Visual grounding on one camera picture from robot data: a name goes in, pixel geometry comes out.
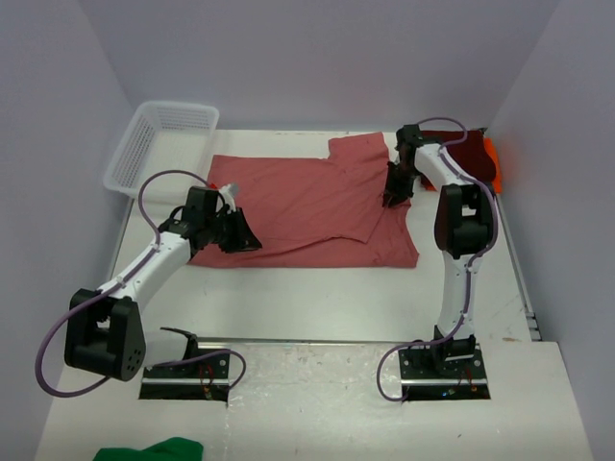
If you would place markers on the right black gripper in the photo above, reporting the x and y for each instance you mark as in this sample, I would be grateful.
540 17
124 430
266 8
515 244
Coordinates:
392 190

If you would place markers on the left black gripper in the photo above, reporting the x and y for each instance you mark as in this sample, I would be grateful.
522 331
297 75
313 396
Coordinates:
243 238

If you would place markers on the pink t shirt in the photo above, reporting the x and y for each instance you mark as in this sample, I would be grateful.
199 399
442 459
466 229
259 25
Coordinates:
316 212

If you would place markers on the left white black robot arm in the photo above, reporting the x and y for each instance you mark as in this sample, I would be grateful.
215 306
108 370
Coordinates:
105 335

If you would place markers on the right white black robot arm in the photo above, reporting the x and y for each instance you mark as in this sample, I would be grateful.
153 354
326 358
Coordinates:
465 229

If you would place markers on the folded dark red shirt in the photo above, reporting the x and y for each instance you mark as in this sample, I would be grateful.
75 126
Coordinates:
471 155

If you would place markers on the white plastic basket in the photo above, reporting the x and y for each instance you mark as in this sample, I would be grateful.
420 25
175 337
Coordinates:
163 136

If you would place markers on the green cloth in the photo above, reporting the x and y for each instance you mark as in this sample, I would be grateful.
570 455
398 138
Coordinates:
173 449

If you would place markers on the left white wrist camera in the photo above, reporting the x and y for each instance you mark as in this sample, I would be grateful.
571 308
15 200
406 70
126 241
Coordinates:
227 192

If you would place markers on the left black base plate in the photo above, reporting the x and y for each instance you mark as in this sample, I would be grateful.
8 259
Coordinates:
206 380

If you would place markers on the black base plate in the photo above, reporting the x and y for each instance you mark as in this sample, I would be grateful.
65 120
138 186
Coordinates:
206 380
424 377

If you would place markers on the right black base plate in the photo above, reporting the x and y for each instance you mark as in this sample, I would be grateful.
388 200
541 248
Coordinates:
424 377

